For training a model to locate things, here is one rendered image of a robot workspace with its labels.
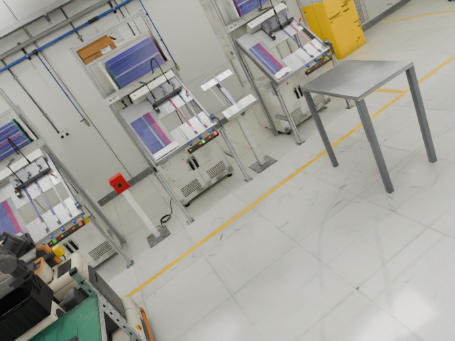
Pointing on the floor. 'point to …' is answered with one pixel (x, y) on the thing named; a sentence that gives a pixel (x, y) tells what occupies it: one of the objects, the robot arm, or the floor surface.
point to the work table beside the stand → (374, 70)
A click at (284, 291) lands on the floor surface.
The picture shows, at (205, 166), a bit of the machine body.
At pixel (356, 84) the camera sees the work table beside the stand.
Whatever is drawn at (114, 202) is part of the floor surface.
